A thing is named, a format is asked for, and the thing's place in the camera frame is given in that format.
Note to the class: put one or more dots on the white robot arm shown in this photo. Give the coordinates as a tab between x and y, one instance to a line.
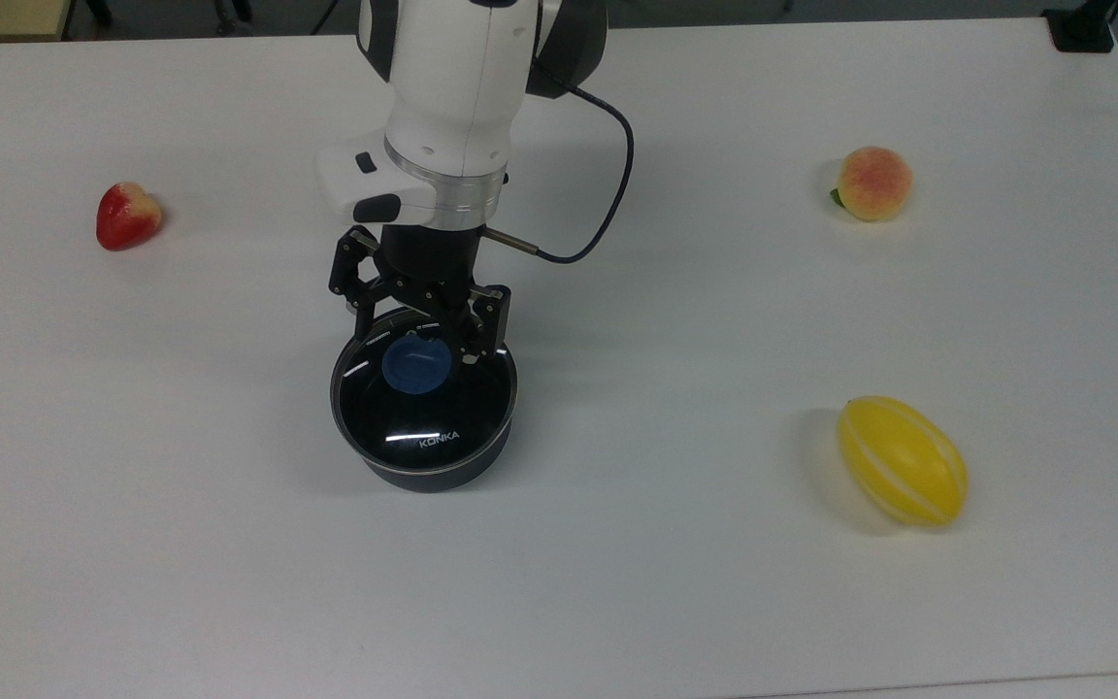
452	78

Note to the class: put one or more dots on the black table clamp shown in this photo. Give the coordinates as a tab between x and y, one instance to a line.
1081	29

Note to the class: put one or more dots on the glass lid with blue knob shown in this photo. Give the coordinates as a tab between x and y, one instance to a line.
423	417

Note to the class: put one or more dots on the orange toy peach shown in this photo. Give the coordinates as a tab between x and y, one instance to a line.
874	184

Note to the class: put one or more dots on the yellow striped toy melon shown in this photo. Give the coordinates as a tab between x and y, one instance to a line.
904	461

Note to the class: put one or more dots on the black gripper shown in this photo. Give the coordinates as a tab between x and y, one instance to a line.
428	250

